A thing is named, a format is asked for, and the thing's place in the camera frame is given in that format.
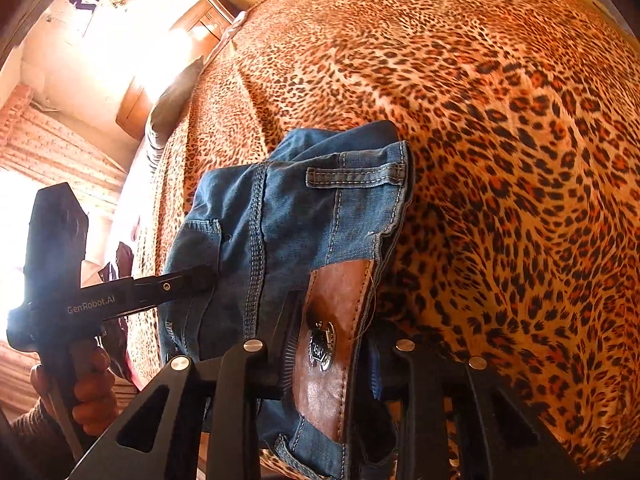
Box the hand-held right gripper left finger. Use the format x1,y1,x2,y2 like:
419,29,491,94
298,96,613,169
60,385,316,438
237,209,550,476
65,310,295,480

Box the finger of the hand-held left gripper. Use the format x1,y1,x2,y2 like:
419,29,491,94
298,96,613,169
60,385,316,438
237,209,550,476
102,264,222,322

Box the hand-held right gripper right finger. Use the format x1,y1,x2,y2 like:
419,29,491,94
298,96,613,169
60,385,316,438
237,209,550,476
364,324,582,480

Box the blue denim pants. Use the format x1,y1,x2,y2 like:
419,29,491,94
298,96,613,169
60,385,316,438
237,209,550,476
159,120,417,480

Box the person's left forearm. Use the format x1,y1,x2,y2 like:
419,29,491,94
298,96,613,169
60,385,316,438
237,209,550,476
7,400,81,480

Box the person's left hand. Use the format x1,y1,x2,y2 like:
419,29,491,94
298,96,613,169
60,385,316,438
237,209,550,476
29,344,122,427

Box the patterned pink curtain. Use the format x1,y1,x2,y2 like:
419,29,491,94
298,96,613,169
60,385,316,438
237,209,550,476
0,84,128,203

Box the wooden headboard panel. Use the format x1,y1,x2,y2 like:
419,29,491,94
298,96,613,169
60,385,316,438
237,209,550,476
115,76,157,142

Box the leopard print blanket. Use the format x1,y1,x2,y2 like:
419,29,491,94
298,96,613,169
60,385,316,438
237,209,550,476
106,0,640,477

